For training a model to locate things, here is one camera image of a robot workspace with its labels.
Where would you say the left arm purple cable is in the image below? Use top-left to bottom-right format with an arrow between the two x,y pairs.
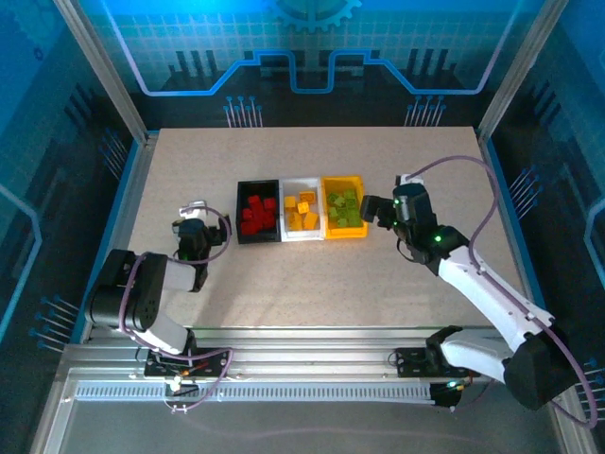
117,203 -> 235,412

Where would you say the aluminium front beam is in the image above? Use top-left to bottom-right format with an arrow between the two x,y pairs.
59,325 -> 566,379

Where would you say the slotted white cable duct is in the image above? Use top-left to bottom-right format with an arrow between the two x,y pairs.
73,383 -> 434,403

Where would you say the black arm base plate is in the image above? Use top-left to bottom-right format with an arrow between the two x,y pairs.
395,347 -> 482,378
144,347 -> 233,378

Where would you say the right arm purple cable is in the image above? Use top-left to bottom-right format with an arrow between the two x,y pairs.
406,154 -> 600,430

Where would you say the yellow storage bin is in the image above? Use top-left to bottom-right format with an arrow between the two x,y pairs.
320,175 -> 370,241

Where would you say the aluminium blue table side rail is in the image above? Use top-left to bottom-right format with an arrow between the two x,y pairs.
68,131 -> 160,344

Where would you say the black controller box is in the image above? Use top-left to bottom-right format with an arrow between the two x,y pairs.
428,380 -> 474,410

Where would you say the aluminium frame post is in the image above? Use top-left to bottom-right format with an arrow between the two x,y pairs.
52,0 -> 151,143
475,0 -> 572,144

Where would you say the grey metal bottom panel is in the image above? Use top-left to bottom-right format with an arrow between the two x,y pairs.
27,368 -> 599,454

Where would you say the white storage bin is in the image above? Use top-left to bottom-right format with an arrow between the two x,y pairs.
279,177 -> 327,242

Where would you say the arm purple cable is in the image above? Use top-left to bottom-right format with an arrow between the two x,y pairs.
117,203 -> 235,412
406,154 -> 600,430

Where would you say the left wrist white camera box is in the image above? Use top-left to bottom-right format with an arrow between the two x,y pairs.
179,201 -> 210,221

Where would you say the black storage bin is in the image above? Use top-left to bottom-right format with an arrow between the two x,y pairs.
235,179 -> 284,246

